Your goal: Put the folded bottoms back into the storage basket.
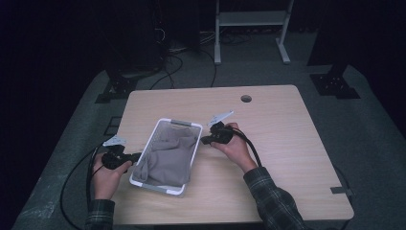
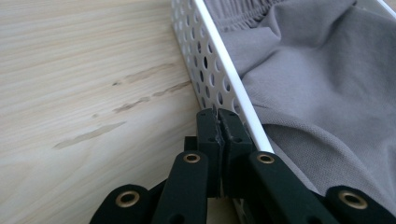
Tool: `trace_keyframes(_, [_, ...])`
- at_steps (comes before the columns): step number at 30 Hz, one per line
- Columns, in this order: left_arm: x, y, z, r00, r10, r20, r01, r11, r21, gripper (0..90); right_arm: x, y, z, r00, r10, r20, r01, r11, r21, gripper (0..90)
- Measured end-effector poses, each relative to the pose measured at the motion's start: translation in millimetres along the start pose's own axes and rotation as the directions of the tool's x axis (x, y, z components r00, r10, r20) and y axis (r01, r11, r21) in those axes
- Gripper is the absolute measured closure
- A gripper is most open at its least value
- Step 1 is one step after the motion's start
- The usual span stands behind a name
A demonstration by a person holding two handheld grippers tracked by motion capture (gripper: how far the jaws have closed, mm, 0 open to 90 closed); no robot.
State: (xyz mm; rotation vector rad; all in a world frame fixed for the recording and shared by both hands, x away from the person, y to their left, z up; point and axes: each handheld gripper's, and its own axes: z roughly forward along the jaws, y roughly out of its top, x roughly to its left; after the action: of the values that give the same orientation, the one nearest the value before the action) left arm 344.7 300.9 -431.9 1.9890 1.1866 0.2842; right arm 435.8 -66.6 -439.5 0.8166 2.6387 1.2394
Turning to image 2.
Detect white perforated plastic basket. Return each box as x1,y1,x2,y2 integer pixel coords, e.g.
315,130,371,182
170,0,396,224

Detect grey pants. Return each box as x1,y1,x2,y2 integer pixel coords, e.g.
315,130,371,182
204,0,396,216

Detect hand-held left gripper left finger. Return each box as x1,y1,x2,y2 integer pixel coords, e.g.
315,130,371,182
184,107,226,199

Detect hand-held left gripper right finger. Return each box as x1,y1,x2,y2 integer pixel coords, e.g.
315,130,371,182
218,107,254,199

